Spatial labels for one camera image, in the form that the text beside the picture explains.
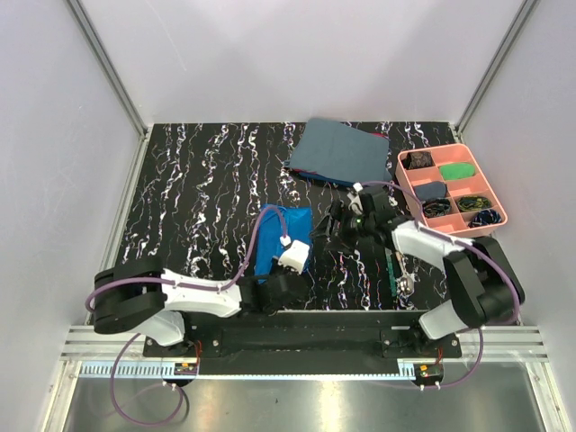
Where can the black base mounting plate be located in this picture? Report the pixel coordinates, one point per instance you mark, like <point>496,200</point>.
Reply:
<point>363,346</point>

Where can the dark multicolour item in tray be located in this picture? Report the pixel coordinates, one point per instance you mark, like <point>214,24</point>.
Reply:
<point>436,208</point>

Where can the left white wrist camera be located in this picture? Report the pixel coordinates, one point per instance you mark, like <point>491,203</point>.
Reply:
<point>294,257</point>

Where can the yellow green item in tray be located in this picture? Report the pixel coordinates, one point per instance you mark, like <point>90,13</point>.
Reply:
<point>472,203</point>

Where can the knife with green handle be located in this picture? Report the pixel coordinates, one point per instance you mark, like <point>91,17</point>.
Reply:
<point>392,267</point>

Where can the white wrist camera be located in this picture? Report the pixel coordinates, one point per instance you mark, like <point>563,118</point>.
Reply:
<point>294,257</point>
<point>355,204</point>

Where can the blue patterned item in tray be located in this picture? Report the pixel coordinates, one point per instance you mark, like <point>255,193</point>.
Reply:
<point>484,218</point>

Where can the blue cloth napkin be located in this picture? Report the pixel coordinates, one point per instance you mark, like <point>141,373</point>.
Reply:
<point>298,222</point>

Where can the grey folded napkin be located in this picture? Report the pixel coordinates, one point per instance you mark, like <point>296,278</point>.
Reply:
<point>335,150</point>

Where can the aluminium frame rail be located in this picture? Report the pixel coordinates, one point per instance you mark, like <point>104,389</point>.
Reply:
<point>96,45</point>

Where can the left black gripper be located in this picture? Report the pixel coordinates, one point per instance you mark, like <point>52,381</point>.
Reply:
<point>282,268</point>

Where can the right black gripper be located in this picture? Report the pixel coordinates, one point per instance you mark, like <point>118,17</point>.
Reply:
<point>340,212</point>

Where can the red folded napkin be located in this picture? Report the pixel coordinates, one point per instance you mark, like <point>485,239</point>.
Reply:
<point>316,177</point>

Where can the dark patterned item in tray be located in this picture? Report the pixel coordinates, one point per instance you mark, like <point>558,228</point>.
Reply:
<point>418,160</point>

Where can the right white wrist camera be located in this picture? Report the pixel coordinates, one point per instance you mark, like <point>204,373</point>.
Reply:
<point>355,204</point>

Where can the pink divided tray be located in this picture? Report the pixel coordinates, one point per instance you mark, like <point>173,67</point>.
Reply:
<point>456,222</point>

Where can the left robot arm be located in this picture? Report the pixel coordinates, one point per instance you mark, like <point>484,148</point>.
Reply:
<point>145,297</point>

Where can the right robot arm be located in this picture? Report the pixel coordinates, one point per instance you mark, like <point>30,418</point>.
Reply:
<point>482,287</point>

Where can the grey item in tray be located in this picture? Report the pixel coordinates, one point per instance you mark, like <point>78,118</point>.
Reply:
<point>430,191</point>

